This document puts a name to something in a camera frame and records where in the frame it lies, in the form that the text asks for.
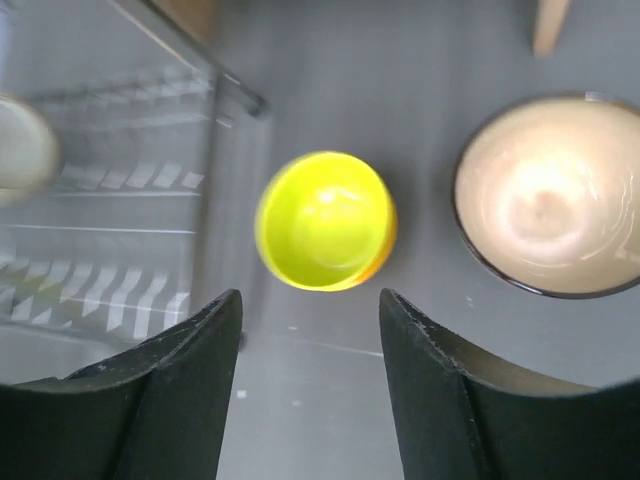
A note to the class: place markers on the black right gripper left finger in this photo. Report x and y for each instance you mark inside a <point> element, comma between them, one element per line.
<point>156,411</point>

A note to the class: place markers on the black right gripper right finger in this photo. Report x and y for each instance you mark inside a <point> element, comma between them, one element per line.
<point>462,412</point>

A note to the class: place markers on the steel two-tier dish rack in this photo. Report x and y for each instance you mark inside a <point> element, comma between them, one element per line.
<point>101,243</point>

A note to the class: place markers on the orange bowl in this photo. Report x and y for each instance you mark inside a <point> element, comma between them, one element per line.
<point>383,254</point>

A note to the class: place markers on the lime green bowl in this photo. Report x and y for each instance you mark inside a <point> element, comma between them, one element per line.
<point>321,221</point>

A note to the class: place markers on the cream ceramic bowl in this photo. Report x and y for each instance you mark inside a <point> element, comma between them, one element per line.
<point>30,152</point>

